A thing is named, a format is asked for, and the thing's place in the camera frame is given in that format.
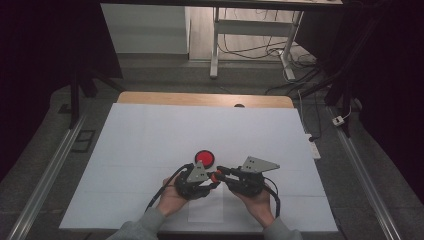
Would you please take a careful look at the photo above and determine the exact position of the tangle of floor cables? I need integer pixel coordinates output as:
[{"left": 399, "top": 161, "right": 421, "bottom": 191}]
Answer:
[{"left": 218, "top": 8, "right": 321, "bottom": 96}]

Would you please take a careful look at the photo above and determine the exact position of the white power strip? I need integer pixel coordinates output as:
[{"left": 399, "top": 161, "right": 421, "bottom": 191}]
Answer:
[{"left": 304, "top": 133, "right": 322, "bottom": 160}]

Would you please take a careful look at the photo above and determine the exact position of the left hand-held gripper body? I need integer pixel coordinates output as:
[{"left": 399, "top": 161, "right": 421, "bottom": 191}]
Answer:
[{"left": 174, "top": 160, "right": 212, "bottom": 201}]

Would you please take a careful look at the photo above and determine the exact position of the aluminium floor rail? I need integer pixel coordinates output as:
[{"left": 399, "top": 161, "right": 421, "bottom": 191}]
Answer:
[
  {"left": 6, "top": 113, "right": 88, "bottom": 240},
  {"left": 328, "top": 105, "right": 405, "bottom": 240}
]

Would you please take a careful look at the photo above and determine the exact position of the white paper sheet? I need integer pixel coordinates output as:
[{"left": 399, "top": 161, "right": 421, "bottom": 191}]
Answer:
[{"left": 187, "top": 181, "right": 225, "bottom": 224}]

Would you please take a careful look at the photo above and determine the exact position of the round red ink pad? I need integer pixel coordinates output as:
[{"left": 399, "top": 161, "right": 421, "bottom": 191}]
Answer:
[{"left": 194, "top": 149, "right": 215, "bottom": 170}]

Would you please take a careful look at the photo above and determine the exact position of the dark floor socket plate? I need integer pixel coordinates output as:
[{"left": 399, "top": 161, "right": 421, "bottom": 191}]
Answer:
[{"left": 70, "top": 129, "right": 96, "bottom": 154}]

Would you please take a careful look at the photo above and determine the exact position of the black curtain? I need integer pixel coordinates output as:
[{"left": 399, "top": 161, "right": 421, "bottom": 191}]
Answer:
[
  {"left": 0, "top": 0, "right": 124, "bottom": 183},
  {"left": 294, "top": 0, "right": 424, "bottom": 204}
]

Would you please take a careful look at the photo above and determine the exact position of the wooden table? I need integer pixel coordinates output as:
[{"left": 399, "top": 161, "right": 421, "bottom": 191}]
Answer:
[{"left": 116, "top": 91, "right": 295, "bottom": 109}]

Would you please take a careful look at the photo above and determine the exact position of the white desk frame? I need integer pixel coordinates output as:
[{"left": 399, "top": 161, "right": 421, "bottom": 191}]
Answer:
[{"left": 209, "top": 6, "right": 305, "bottom": 81}]

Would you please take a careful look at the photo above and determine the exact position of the white table cover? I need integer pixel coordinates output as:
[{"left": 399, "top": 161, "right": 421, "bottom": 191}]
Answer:
[{"left": 59, "top": 103, "right": 339, "bottom": 233}]

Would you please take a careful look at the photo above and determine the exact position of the white board panel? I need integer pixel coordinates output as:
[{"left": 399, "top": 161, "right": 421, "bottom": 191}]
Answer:
[{"left": 100, "top": 3, "right": 191, "bottom": 55}]

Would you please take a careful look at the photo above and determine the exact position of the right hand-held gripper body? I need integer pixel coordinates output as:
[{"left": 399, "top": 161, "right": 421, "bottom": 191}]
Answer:
[{"left": 228, "top": 155, "right": 281, "bottom": 198}]

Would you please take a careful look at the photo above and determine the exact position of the black tripod stand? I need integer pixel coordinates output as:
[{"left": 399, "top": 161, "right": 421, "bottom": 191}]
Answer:
[{"left": 298, "top": 9, "right": 381, "bottom": 138}]

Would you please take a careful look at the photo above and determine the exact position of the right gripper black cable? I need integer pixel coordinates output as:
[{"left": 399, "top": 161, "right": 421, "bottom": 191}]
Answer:
[{"left": 262, "top": 176, "right": 282, "bottom": 220}]

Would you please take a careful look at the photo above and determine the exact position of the person's left hand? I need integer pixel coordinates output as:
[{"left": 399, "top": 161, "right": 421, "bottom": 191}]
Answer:
[{"left": 155, "top": 175, "right": 190, "bottom": 218}]

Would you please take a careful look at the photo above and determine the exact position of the person's right hand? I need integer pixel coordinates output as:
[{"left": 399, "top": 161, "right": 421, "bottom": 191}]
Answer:
[{"left": 234, "top": 189, "right": 278, "bottom": 230}]

